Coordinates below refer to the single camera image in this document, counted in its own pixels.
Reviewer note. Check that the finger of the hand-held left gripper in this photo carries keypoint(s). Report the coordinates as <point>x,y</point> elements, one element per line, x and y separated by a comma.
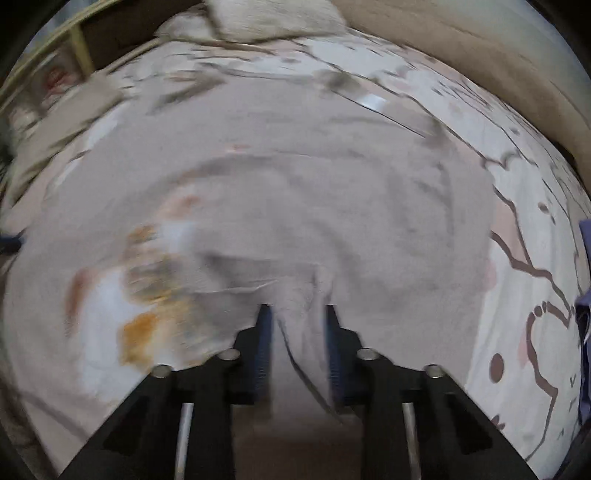
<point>9,242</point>

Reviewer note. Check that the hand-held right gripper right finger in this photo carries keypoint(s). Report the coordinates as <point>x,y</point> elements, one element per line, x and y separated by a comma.
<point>334,355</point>

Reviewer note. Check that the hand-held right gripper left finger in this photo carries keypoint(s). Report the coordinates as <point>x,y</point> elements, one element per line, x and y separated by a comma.
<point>263,350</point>

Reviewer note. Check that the light beige t-shirt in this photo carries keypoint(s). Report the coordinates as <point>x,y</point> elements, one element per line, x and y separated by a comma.
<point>295,207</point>

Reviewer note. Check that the clear box with plush toys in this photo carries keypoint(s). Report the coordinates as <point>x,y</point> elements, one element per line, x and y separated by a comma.
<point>55,78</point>

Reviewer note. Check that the wooden bedside shelf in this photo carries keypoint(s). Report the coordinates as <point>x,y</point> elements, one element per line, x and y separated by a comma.
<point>69,46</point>

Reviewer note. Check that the patterned white bed sheet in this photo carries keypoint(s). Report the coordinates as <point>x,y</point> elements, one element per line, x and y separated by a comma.
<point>521,207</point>

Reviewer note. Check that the purple cloth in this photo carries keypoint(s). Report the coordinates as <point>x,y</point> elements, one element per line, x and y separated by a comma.
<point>584,314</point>

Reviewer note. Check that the fluffy white pillow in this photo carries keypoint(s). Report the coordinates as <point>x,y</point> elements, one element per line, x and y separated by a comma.
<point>272,18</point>

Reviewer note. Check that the beige fleece blanket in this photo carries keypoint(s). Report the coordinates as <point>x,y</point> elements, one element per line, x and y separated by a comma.
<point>485,50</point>

